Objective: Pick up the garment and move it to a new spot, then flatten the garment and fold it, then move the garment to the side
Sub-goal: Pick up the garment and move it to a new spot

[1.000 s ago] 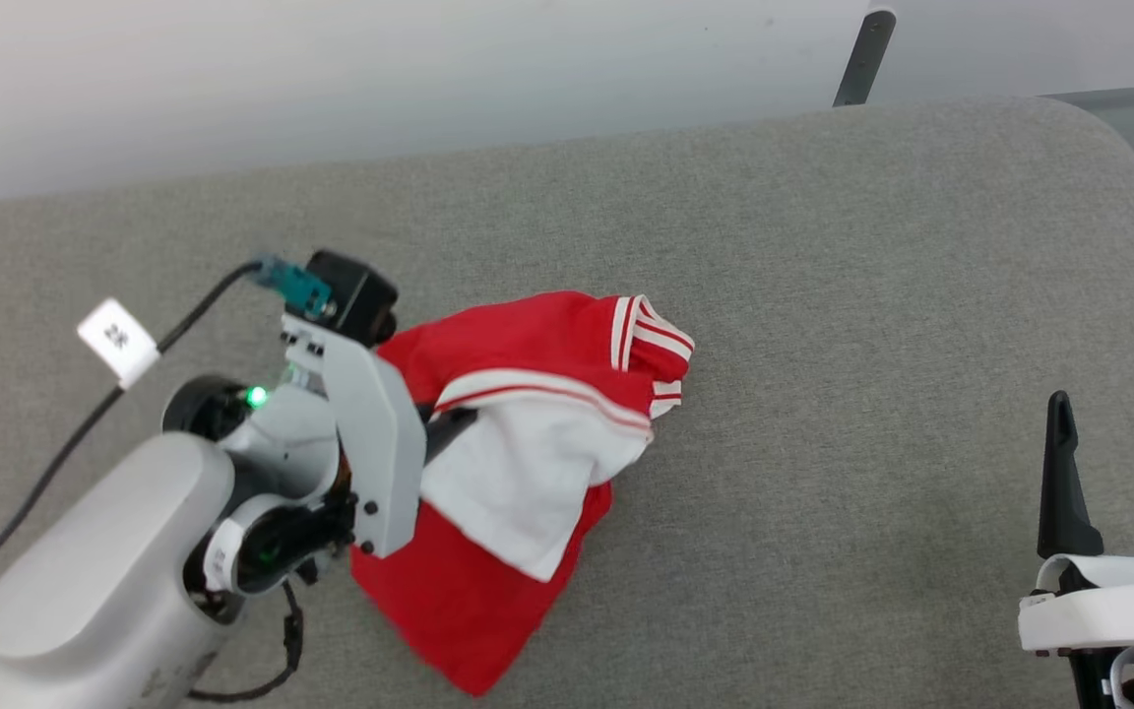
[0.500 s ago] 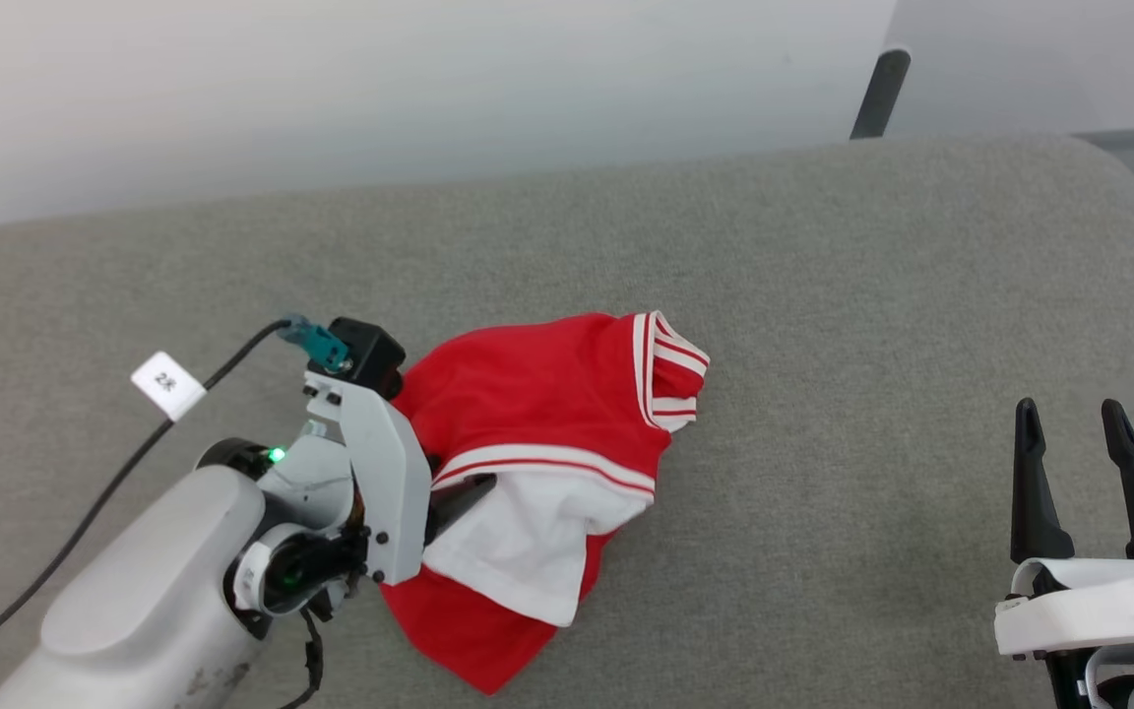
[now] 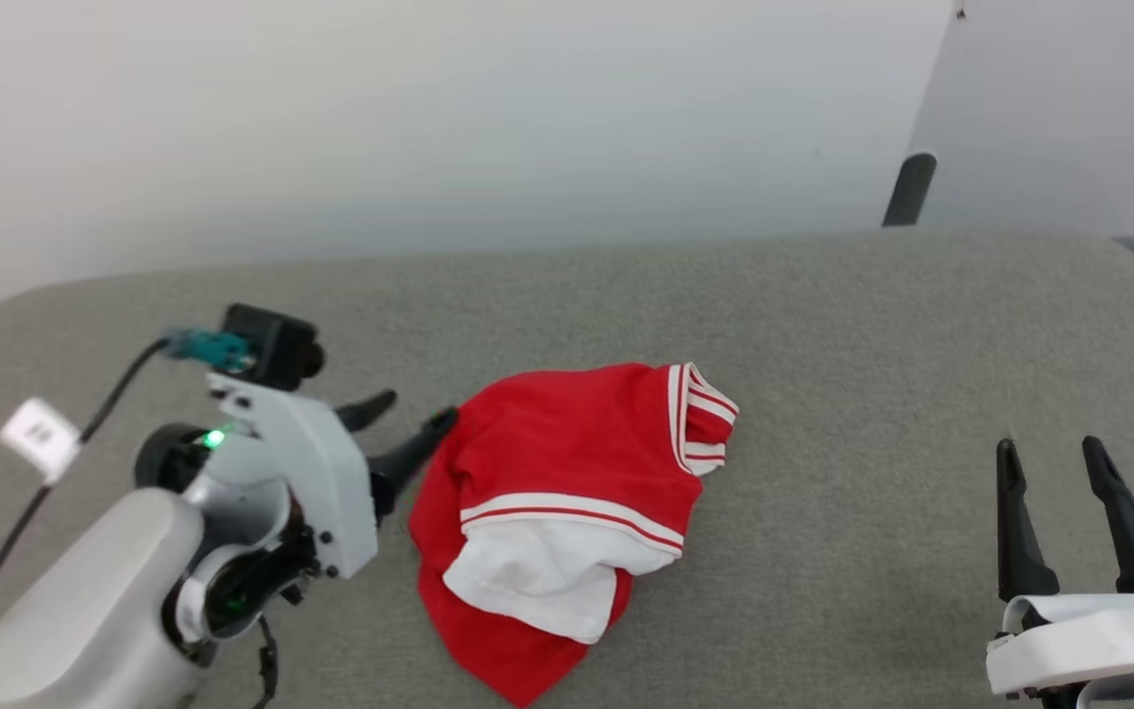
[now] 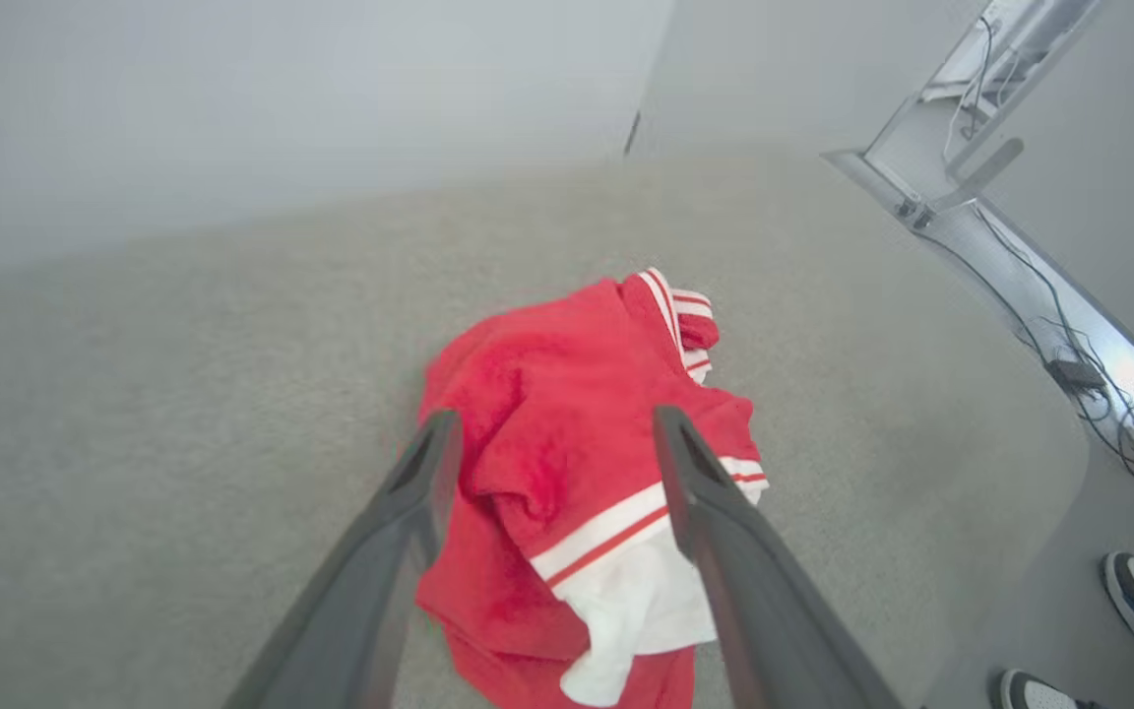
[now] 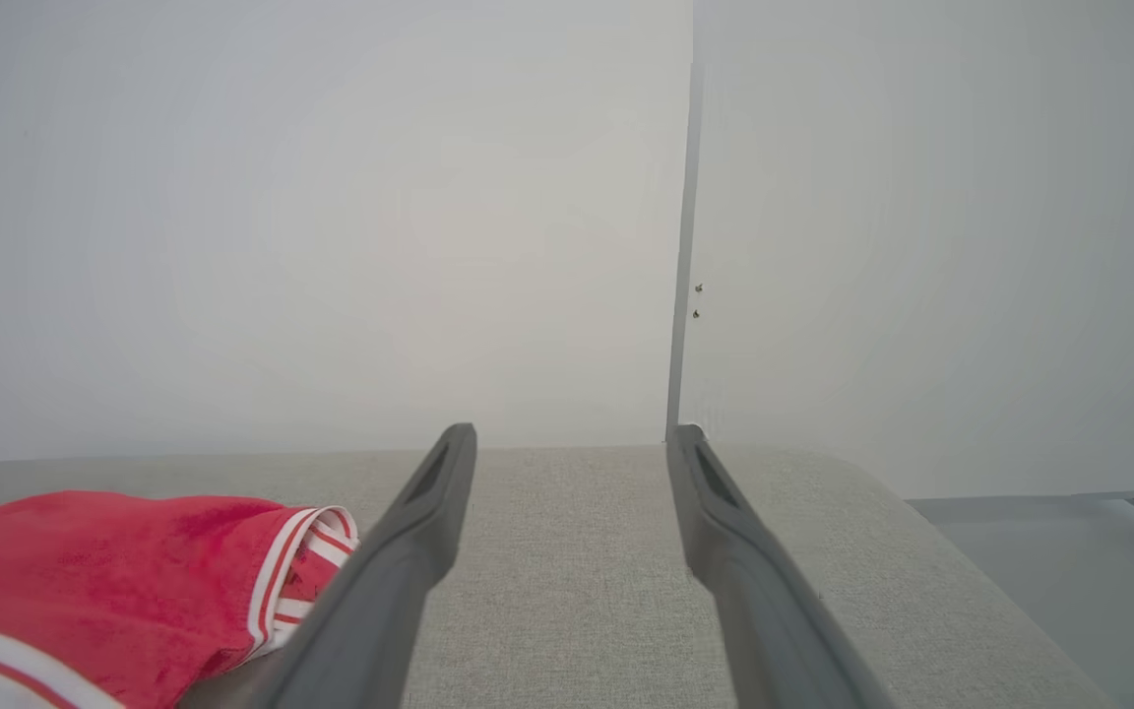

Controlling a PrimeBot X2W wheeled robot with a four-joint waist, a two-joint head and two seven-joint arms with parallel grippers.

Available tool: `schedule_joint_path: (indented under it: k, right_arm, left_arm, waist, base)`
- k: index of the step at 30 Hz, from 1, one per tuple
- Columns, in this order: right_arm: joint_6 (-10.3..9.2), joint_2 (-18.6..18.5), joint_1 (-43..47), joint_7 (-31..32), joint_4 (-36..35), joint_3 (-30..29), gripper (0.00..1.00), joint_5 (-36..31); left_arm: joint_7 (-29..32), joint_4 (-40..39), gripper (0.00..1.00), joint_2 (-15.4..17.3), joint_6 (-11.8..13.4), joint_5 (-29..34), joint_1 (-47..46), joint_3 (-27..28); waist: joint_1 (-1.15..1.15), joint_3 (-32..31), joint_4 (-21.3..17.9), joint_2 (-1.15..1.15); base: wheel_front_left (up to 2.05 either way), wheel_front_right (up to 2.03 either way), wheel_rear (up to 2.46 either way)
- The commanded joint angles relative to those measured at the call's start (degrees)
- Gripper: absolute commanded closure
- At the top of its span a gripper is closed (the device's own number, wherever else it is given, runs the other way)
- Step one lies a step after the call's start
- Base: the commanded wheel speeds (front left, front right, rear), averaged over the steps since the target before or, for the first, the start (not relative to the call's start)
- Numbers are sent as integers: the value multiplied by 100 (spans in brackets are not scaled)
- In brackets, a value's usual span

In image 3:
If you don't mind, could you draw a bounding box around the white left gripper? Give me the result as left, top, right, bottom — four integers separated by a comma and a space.
208, 372, 460, 580

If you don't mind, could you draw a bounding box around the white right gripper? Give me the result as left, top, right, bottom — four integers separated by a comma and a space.
985, 435, 1134, 702

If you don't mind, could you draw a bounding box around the red and white garment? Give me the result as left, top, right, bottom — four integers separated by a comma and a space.
408, 361, 740, 709

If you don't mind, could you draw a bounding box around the black pole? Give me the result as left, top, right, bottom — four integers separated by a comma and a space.
882, 153, 938, 227

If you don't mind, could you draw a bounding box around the teal cable connector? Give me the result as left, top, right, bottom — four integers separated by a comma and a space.
165, 330, 253, 373

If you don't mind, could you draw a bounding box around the thin black cable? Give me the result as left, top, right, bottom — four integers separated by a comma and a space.
0, 337, 174, 671
250, 615, 281, 709

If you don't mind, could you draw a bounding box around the white cable label tag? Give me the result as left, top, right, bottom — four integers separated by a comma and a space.
0, 397, 84, 485

